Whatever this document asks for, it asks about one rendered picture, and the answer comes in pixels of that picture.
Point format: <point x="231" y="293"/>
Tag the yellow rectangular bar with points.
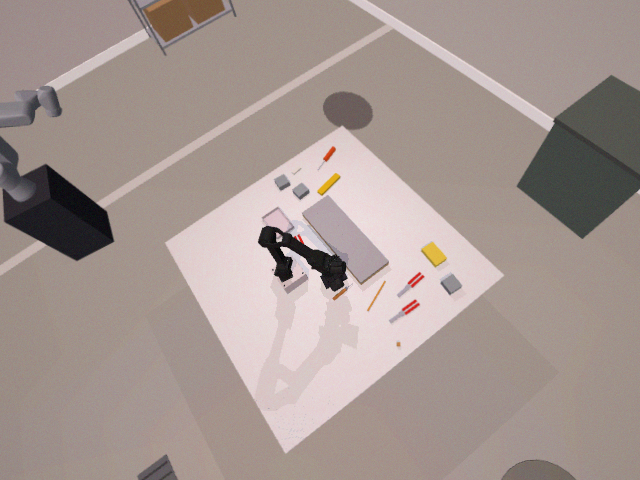
<point x="329" y="184"/>

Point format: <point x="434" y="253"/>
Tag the awl with wooden handle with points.
<point x="340" y="293"/>

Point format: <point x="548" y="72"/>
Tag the yellow flat block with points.
<point x="433" y="254"/>

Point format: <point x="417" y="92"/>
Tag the orange-handled awl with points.
<point x="328" y="155"/>

